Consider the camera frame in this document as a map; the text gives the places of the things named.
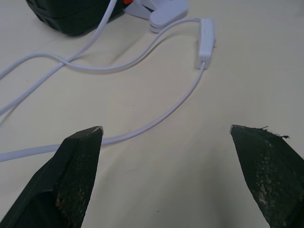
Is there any white lamp clamp base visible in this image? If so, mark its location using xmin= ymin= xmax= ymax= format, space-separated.
xmin=123 ymin=0 xmax=189 ymax=34

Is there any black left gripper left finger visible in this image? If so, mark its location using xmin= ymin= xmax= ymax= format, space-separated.
xmin=0 ymin=125 xmax=105 ymax=228

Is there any white inline cable switch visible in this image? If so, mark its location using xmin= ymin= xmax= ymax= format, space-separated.
xmin=195 ymin=18 xmax=218 ymax=70

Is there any white cable with inline switch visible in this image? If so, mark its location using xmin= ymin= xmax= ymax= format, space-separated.
xmin=0 ymin=17 xmax=206 ymax=162

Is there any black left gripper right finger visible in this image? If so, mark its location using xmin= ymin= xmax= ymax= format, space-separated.
xmin=229 ymin=124 xmax=304 ymax=228

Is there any black ribbed power station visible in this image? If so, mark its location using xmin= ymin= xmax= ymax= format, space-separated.
xmin=25 ymin=0 xmax=133 ymax=37

